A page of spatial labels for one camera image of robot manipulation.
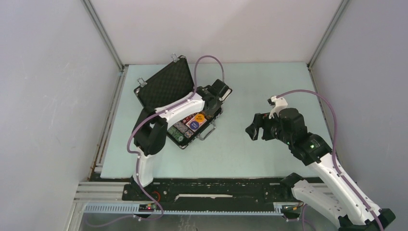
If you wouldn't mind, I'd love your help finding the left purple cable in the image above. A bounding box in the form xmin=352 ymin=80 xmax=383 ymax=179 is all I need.
xmin=83 ymin=55 xmax=225 ymax=228

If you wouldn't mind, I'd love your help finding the purple blue chip stack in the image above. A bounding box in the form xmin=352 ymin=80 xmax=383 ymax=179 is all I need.
xmin=173 ymin=121 xmax=194 ymax=138

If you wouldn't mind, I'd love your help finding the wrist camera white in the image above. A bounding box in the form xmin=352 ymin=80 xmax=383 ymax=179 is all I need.
xmin=220 ymin=89 xmax=232 ymax=102
xmin=268 ymin=96 xmax=288 ymax=119

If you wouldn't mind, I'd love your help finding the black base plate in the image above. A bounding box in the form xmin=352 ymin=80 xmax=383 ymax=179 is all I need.
xmin=122 ymin=178 xmax=303 ymax=211

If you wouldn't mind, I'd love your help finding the purple cable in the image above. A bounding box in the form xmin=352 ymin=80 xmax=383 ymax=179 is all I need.
xmin=83 ymin=55 xmax=225 ymax=228
xmin=276 ymin=90 xmax=385 ymax=231

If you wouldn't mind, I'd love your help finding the red playing card deck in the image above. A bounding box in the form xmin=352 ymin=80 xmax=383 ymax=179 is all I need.
xmin=186 ymin=113 xmax=207 ymax=132

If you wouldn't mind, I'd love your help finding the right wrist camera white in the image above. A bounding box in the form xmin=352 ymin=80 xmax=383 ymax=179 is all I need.
xmin=268 ymin=96 xmax=288 ymax=119

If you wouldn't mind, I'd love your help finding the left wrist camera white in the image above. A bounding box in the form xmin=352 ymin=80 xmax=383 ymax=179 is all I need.
xmin=220 ymin=89 xmax=232 ymax=102

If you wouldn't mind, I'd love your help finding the white cable duct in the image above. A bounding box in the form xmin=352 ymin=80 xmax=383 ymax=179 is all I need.
xmin=83 ymin=203 xmax=283 ymax=216

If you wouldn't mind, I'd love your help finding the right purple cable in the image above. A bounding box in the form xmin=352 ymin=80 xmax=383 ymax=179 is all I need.
xmin=276 ymin=90 xmax=385 ymax=231

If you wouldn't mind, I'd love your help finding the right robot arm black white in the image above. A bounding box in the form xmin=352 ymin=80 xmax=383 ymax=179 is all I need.
xmin=245 ymin=108 xmax=396 ymax=231

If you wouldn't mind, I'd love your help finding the blue small blind button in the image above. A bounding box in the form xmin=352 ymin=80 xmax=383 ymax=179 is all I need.
xmin=189 ymin=120 xmax=200 ymax=130

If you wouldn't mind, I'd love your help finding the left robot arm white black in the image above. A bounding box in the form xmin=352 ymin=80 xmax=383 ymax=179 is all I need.
xmin=132 ymin=79 xmax=232 ymax=201

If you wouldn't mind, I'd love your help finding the orange big blind button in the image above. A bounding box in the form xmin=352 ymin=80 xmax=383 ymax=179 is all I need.
xmin=194 ymin=113 xmax=206 ymax=123

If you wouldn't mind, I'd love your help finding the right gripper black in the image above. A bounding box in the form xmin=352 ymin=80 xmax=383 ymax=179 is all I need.
xmin=245 ymin=113 xmax=293 ymax=146

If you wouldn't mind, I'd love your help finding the black aluminium poker case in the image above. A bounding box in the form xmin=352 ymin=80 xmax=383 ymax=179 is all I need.
xmin=134 ymin=53 xmax=224 ymax=150

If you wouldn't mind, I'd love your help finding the aluminium frame rail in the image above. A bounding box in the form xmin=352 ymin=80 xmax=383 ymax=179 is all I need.
xmin=74 ymin=182 xmax=127 ymax=202

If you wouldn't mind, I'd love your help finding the green chip stack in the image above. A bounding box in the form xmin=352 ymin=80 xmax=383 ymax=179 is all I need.
xmin=167 ymin=126 xmax=184 ymax=143

